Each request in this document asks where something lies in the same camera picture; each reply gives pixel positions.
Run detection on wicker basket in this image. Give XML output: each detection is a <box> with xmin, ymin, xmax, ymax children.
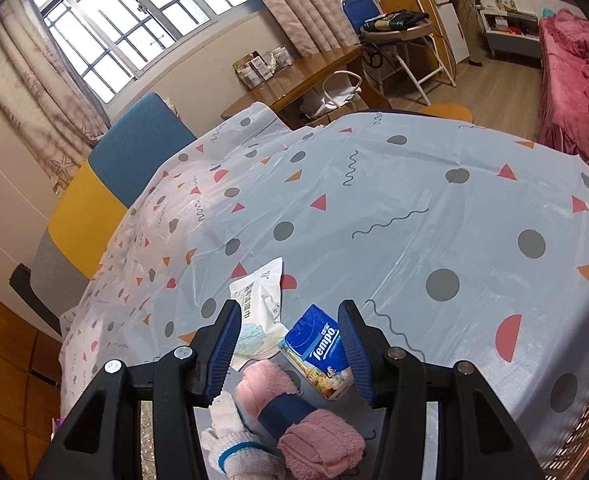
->
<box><xmin>543</xmin><ymin>403</ymin><xmax>589</xmax><ymax>479</ymax></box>

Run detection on wooden side table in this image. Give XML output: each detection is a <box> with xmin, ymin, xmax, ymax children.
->
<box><xmin>221</xmin><ymin>44</ymin><xmax>392</xmax><ymax>128</ymax></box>

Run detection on grey yellow blue sofa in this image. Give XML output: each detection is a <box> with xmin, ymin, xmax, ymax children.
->
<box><xmin>9</xmin><ymin>92</ymin><xmax>196</xmax><ymax>335</ymax></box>

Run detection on white knitted glove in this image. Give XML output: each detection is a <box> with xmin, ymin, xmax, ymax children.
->
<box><xmin>200</xmin><ymin>391</ymin><xmax>286</xmax><ymax>480</ymax></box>

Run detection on blue tempo tissue pack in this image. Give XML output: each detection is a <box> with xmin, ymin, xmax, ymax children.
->
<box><xmin>278</xmin><ymin>304</ymin><xmax>354</xmax><ymax>400</ymax></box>

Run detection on window with grille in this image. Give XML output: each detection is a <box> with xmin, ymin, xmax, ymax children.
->
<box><xmin>32</xmin><ymin>0</ymin><xmax>256</xmax><ymax>103</ymax></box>

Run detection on blue folding chair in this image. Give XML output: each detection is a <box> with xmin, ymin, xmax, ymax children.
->
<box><xmin>340</xmin><ymin>0</ymin><xmax>383</xmax><ymax>35</ymax></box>

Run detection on patterned white tablecloth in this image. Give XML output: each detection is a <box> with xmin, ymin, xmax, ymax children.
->
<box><xmin>60</xmin><ymin>104</ymin><xmax>589</xmax><ymax>463</ymax></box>

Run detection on white wet wipes pack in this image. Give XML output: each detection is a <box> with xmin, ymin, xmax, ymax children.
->
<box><xmin>229</xmin><ymin>258</ymin><xmax>288</xmax><ymax>372</ymax></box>

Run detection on beige patterned curtain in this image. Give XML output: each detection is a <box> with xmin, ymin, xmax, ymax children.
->
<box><xmin>0</xmin><ymin>0</ymin><xmax>109</xmax><ymax>195</ymax></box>

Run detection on pink bed blanket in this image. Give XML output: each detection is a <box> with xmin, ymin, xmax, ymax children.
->
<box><xmin>539</xmin><ymin>9</ymin><xmax>589</xmax><ymax>164</ymax></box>

